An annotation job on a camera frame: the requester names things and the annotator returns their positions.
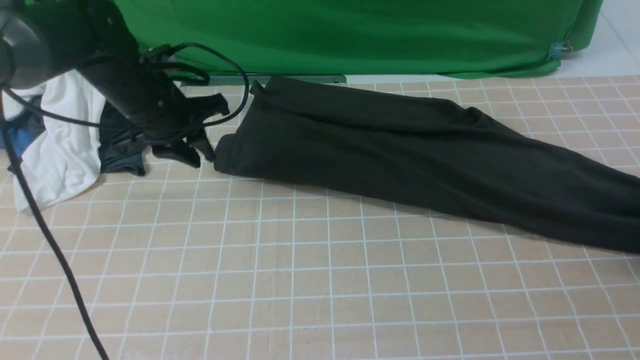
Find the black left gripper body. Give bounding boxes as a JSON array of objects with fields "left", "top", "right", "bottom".
[{"left": 80, "top": 47, "right": 230, "bottom": 148}]

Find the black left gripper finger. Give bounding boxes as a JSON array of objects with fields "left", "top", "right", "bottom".
[
  {"left": 151, "top": 140, "right": 201, "bottom": 169},
  {"left": 192, "top": 129, "right": 216, "bottom": 163}
]

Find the dark gray long-sleeve shirt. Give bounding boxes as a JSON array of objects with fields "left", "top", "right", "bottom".
[{"left": 214, "top": 76, "right": 640, "bottom": 255}]

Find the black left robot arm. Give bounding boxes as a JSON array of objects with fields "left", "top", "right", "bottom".
[{"left": 1, "top": 0, "right": 234, "bottom": 168}]

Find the white shirt in pile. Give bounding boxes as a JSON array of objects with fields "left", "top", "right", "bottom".
[{"left": 14, "top": 70, "right": 106, "bottom": 210}]

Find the dark gray garment in pile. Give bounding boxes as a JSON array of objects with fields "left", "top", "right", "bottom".
[{"left": 98, "top": 102, "right": 147, "bottom": 177}]

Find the gray metal bar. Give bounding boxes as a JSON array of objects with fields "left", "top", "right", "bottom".
[{"left": 177, "top": 74, "right": 348, "bottom": 87}]

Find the green backdrop cloth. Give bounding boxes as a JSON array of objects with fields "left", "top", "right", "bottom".
[{"left": 116, "top": 0, "right": 602, "bottom": 79}]

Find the beige grid-pattern table mat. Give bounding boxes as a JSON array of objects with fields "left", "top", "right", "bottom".
[{"left": 0, "top": 75, "right": 640, "bottom": 360}]

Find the blue garment in pile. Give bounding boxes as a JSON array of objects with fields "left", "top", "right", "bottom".
[{"left": 3, "top": 108, "right": 45, "bottom": 157}]

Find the blue binder clip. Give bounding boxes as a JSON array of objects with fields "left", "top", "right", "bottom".
[{"left": 547, "top": 41, "right": 574, "bottom": 61}]

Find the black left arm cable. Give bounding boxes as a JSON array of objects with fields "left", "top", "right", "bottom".
[{"left": 0, "top": 42, "right": 250, "bottom": 360}]

